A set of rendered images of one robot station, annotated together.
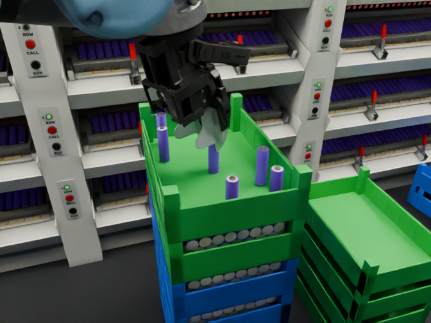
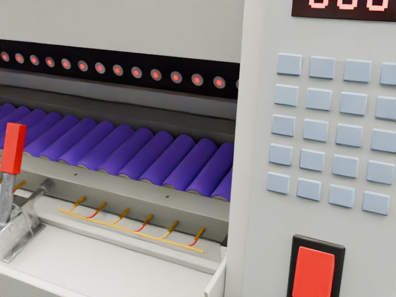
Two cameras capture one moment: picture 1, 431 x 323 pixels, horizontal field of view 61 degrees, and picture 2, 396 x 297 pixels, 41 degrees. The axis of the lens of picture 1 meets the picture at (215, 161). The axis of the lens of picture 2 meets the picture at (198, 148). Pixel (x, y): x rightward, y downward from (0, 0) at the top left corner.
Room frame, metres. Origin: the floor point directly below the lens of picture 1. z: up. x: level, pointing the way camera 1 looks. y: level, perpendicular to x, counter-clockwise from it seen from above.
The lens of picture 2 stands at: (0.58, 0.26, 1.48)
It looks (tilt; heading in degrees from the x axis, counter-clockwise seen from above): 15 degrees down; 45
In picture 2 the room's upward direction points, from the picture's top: 3 degrees clockwise
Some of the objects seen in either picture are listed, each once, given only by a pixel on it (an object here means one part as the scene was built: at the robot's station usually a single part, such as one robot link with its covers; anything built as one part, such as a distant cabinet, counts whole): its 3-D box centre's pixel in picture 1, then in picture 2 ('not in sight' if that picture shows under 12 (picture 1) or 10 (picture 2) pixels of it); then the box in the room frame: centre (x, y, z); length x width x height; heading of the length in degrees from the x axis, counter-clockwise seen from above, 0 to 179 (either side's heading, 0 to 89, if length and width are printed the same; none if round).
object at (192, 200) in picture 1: (211, 152); not in sight; (0.53, 0.01, 0.52); 0.30 x 0.20 x 0.08; 16
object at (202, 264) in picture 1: (211, 191); not in sight; (0.53, 0.01, 0.44); 0.30 x 0.20 x 0.08; 16
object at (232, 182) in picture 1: (231, 197); not in sight; (0.41, -0.02, 0.52); 0.02 x 0.02 x 0.06
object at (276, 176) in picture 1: (275, 186); not in sight; (0.44, -0.09, 0.52); 0.02 x 0.02 x 0.06
